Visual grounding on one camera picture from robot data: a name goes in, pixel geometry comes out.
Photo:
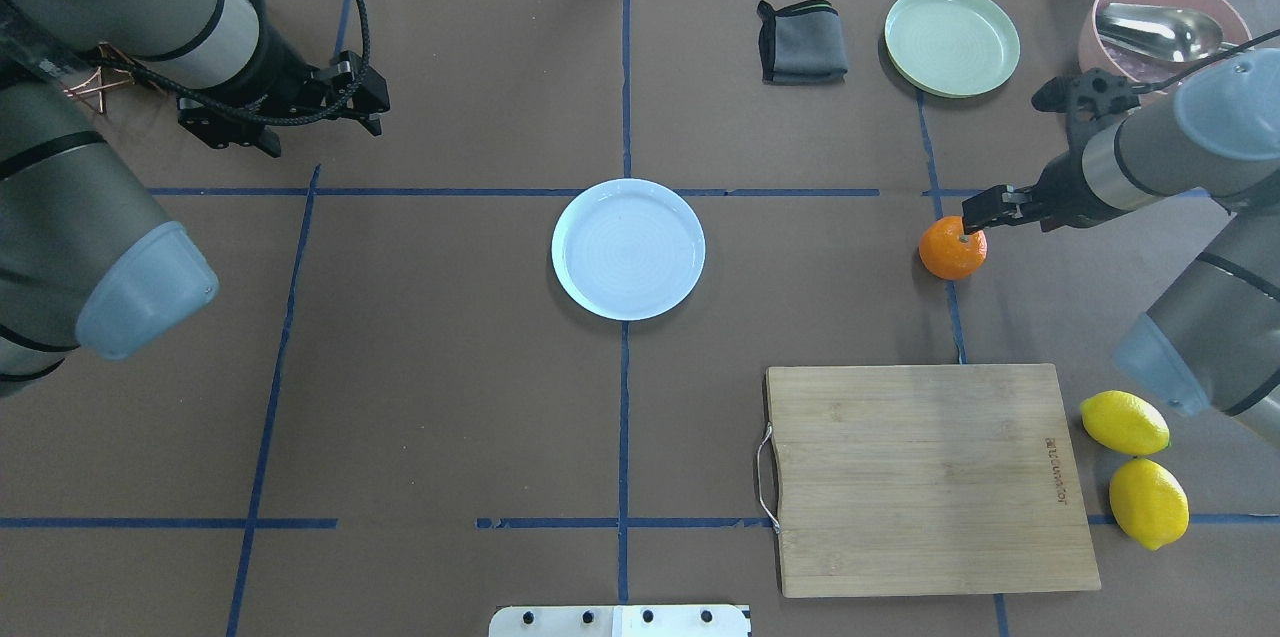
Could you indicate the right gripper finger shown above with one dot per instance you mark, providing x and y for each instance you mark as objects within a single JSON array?
[
  {"x": 980, "y": 217},
  {"x": 1004, "y": 194}
]

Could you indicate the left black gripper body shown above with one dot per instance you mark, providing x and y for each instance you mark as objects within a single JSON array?
[{"x": 276, "y": 75}]

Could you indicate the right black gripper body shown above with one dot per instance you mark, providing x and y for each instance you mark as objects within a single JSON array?
[{"x": 1062, "y": 189}]

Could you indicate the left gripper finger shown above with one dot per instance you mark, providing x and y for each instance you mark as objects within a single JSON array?
[
  {"x": 370, "y": 121},
  {"x": 367, "y": 91}
]

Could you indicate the orange mandarin fruit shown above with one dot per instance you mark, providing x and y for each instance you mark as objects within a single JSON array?
[{"x": 951, "y": 253}]

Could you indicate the light blue plate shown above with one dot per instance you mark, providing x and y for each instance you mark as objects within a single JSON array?
[{"x": 628, "y": 249}]

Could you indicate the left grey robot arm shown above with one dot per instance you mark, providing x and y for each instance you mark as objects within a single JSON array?
[{"x": 90, "y": 259}]

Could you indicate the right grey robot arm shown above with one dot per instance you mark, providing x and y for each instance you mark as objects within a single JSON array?
[{"x": 1199, "y": 164}]

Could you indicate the light green plate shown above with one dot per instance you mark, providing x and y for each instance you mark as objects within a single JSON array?
[{"x": 952, "y": 48}]

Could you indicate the white metal mounting plate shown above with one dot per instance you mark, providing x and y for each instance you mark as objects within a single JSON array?
[{"x": 623, "y": 620}]

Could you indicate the large metal spoon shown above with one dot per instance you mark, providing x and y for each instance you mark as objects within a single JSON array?
[{"x": 1166, "y": 34}]

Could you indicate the pink bowl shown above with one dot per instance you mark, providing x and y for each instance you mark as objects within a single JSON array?
[{"x": 1091, "y": 52}]

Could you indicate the folded grey cloth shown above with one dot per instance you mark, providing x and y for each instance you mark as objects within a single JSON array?
[{"x": 801, "y": 44}]

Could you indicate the upper yellow lemon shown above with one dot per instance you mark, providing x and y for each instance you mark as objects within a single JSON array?
[{"x": 1125, "y": 423}]

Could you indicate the yellow lemon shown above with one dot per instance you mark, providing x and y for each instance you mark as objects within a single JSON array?
[
  {"x": 1125, "y": 423},
  {"x": 1148, "y": 503}
]

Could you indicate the bamboo cutting board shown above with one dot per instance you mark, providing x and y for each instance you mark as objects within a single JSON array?
[{"x": 925, "y": 480}]

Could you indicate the lower yellow lemon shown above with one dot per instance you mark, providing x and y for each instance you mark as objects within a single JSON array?
[{"x": 1148, "y": 503}]

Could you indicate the copper wire bottle rack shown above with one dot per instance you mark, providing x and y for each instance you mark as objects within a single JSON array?
[{"x": 91, "y": 89}]

